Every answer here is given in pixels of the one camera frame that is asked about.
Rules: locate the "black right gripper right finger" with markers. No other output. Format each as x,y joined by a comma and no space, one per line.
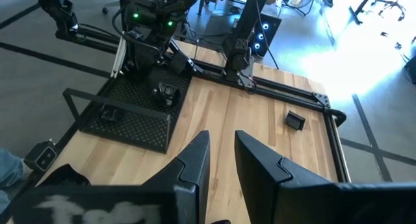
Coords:
260,172

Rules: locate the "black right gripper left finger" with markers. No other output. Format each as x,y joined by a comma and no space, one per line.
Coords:
191,172

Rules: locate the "rounded black plate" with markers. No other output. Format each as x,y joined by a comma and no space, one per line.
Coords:
165,94

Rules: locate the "small square black plate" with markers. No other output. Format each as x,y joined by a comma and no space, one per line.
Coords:
295,120
110,114

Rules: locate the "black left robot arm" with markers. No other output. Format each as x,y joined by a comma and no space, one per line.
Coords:
152,9

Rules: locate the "white strip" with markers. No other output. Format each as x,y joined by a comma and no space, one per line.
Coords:
118,56

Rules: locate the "black perforated metal tray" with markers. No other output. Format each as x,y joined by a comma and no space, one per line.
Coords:
136,130

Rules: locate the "black floor stand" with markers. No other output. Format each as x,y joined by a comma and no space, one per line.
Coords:
61,13

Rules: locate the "black computer with blue fans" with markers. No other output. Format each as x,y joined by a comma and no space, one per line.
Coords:
265,32

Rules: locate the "person's leg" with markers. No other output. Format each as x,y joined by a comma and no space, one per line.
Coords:
9,169

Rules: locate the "small black table camera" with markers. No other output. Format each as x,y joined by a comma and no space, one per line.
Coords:
44,157

